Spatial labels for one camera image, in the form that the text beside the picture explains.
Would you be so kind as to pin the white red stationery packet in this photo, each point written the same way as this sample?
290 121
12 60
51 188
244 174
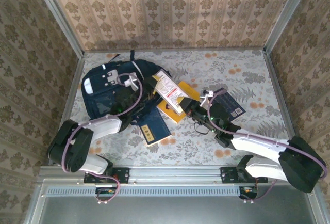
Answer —
167 89

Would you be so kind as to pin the navy book white print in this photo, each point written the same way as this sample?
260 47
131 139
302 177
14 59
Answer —
232 101

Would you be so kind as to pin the navy blue student backpack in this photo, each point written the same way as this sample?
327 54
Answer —
103 97

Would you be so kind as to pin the navy book gold title label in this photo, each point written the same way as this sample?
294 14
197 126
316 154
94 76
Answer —
154 126

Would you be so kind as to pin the yellow cartoon cover book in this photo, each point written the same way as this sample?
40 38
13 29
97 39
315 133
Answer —
189 91

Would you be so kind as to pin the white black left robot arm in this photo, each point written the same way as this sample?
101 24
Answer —
105 127

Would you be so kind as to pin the floral tablecloth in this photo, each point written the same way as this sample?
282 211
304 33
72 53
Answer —
180 151

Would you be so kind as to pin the grey metal cabinet top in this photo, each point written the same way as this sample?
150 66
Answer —
167 211

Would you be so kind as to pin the aluminium frame rail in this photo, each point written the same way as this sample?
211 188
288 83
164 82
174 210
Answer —
77 71
283 105
193 49

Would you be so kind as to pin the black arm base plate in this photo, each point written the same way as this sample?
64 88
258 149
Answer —
123 175
227 175

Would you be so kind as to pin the aluminium mounting rail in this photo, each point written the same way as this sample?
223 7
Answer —
175 173

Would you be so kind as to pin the aluminium frame post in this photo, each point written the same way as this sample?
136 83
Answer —
286 15
59 18

